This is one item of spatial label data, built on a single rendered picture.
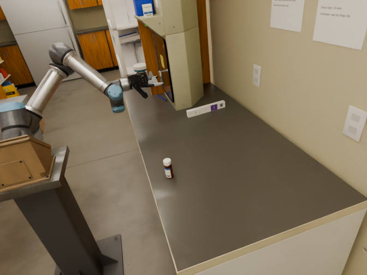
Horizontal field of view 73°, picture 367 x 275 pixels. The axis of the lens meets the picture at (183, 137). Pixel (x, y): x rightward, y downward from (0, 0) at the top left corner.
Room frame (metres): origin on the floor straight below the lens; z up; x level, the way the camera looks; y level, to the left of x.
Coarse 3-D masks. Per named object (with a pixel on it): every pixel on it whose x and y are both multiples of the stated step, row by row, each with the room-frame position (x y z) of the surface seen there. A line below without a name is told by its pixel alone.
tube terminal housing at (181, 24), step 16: (160, 0) 1.49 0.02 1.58; (176, 0) 1.51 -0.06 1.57; (192, 0) 1.64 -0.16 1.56; (176, 16) 1.51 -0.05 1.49; (192, 16) 1.62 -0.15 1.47; (176, 32) 1.51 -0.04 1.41; (192, 32) 1.61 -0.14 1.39; (176, 48) 1.51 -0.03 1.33; (192, 48) 1.59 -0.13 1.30; (176, 64) 1.50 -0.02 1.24; (192, 64) 1.57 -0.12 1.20; (176, 80) 1.50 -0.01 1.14; (192, 80) 1.56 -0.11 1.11; (176, 96) 1.50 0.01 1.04; (192, 96) 1.54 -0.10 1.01
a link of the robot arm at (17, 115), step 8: (0, 104) 1.15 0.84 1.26; (8, 104) 1.14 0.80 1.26; (16, 104) 1.16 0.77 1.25; (24, 104) 1.20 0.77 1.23; (0, 112) 1.12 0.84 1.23; (8, 112) 1.11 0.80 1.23; (16, 112) 1.13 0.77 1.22; (24, 112) 1.16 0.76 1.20; (0, 120) 1.10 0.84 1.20; (8, 120) 1.09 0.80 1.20; (16, 120) 1.10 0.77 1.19; (24, 120) 1.12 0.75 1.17
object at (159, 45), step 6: (156, 36) 1.69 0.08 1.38; (156, 42) 1.73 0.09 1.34; (162, 42) 1.54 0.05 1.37; (156, 48) 1.76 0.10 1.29; (162, 48) 1.56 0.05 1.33; (162, 54) 1.59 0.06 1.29; (168, 66) 1.50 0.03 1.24; (168, 72) 1.50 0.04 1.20; (168, 78) 1.52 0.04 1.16; (168, 84) 1.55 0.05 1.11; (168, 90) 1.58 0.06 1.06; (168, 96) 1.61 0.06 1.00
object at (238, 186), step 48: (144, 144) 1.13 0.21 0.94; (192, 144) 1.07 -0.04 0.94; (240, 144) 1.01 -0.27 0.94; (288, 144) 0.96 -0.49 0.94; (192, 192) 0.73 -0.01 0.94; (240, 192) 0.69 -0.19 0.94; (288, 192) 0.66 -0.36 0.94; (336, 192) 0.63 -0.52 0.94; (192, 240) 0.51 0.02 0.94; (240, 240) 0.49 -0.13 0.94
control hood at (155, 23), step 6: (138, 18) 1.58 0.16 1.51; (144, 18) 1.49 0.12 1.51; (150, 18) 1.48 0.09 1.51; (156, 18) 1.48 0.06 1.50; (162, 18) 1.49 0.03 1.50; (150, 24) 1.48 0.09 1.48; (156, 24) 1.48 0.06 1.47; (162, 24) 1.49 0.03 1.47; (156, 30) 1.48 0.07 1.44; (162, 30) 1.49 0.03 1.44
